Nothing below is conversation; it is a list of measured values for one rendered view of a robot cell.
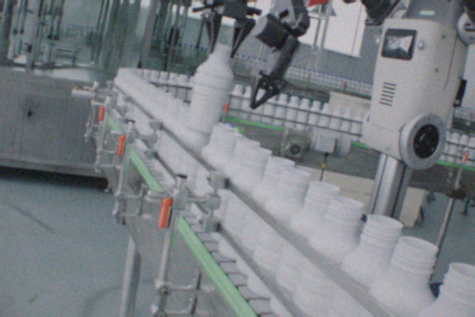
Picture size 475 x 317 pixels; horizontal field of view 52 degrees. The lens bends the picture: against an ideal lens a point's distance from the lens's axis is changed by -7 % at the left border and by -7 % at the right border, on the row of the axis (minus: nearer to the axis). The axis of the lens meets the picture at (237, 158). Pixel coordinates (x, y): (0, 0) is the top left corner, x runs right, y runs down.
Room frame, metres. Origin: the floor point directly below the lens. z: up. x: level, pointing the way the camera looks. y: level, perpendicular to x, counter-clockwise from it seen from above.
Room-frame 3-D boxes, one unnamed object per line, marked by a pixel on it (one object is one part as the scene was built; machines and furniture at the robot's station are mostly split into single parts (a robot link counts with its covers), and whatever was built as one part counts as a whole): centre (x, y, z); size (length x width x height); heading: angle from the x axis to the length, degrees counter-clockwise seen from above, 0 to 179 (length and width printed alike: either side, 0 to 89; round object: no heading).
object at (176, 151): (1.07, 0.11, 1.08); 0.06 x 0.06 x 0.17
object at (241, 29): (0.96, 0.06, 1.33); 0.07 x 0.07 x 0.09; 23
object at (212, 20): (0.96, 0.07, 1.33); 0.07 x 0.07 x 0.09; 23
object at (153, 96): (1.40, 0.25, 1.08); 0.06 x 0.06 x 0.17
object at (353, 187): (5.35, -1.40, 0.59); 1.10 x 0.62 x 1.18; 95
